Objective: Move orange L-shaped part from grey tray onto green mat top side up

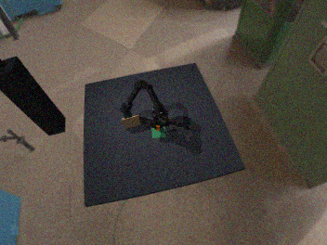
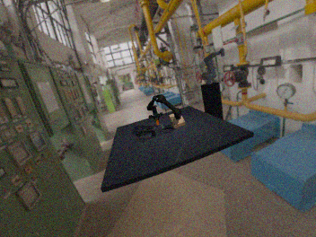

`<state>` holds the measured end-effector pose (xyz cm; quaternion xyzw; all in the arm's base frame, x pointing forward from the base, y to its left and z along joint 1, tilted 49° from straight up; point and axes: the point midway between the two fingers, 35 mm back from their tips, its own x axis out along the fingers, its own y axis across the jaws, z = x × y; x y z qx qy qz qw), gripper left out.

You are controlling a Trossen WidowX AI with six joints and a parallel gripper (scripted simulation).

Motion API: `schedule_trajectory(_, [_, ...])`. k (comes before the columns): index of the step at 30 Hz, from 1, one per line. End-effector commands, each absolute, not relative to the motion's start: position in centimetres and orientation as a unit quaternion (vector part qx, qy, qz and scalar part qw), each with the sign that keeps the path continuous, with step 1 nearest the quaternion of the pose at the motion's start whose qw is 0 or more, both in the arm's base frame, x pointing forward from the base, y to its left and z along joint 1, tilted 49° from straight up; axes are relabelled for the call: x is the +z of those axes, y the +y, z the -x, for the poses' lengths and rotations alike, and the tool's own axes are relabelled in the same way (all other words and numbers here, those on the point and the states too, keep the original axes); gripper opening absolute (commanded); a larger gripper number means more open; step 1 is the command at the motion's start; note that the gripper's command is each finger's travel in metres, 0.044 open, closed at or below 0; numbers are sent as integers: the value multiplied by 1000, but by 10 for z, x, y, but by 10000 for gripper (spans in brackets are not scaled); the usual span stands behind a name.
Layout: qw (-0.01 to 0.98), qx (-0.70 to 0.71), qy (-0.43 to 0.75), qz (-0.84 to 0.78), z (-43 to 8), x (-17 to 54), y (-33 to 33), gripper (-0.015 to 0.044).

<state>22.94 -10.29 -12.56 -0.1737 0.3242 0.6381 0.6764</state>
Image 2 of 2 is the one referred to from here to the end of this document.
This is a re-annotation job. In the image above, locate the green flat mat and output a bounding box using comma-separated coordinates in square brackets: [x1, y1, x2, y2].
[154, 124, 163, 136]

